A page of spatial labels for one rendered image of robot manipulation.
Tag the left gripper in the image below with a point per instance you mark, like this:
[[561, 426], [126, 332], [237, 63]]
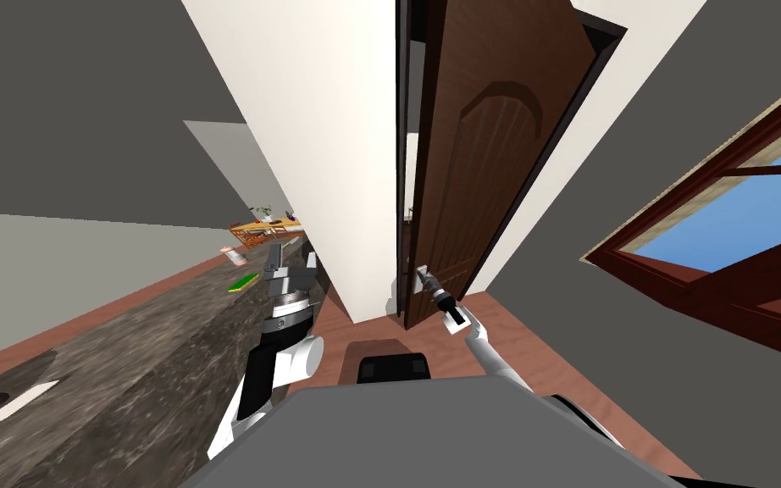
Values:
[[290, 281]]

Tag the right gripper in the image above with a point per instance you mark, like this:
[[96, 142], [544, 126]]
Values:
[[432, 283]]

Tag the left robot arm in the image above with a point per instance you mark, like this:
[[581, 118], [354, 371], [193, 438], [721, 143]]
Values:
[[275, 366]]

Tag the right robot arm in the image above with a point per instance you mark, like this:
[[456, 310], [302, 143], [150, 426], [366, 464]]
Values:
[[492, 359]]

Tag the orange wooden table with plant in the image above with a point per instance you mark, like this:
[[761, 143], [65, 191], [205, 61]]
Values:
[[270, 227]]

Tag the green flat object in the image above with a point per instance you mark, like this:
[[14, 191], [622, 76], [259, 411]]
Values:
[[244, 282]]

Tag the pale round object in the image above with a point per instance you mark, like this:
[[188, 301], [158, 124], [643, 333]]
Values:
[[234, 255]]

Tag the brown wooden door leaf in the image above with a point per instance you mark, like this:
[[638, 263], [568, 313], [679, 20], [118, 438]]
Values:
[[492, 156]]

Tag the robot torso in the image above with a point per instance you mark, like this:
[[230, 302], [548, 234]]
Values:
[[431, 440]]

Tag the brown framed window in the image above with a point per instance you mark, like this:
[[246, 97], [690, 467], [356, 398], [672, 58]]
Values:
[[736, 224]]

